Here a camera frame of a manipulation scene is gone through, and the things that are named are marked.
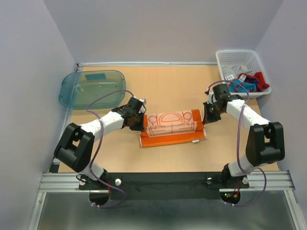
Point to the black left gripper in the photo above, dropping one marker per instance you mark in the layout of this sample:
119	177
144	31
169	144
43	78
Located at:
139	127

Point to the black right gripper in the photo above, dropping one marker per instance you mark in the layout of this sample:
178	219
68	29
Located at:
209	118

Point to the orange and white towel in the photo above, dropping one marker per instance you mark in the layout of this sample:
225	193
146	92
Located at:
172	128

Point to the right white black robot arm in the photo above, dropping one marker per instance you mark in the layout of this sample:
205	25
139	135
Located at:
265	142

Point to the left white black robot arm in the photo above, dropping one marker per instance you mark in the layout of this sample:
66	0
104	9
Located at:
79	144

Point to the grey folded cloth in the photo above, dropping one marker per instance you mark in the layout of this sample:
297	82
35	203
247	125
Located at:
232	72

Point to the teal and red cloth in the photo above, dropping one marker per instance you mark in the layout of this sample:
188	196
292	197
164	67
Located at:
239	86

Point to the red and blue cloth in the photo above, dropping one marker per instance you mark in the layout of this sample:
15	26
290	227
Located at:
254	83

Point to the white perforated plastic basket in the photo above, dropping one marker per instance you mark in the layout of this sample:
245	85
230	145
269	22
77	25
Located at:
246	58

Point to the teal translucent plastic tub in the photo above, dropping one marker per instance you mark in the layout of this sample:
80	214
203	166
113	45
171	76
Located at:
79	89

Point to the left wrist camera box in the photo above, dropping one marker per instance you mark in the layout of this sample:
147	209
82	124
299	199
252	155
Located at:
143	102

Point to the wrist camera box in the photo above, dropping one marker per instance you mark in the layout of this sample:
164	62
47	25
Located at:
143	102
221	90

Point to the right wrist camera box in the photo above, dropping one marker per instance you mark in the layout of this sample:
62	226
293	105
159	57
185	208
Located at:
221	90

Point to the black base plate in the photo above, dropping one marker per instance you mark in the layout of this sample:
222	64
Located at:
166	185

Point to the aluminium frame rail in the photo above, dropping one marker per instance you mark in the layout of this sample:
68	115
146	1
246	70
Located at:
68	182

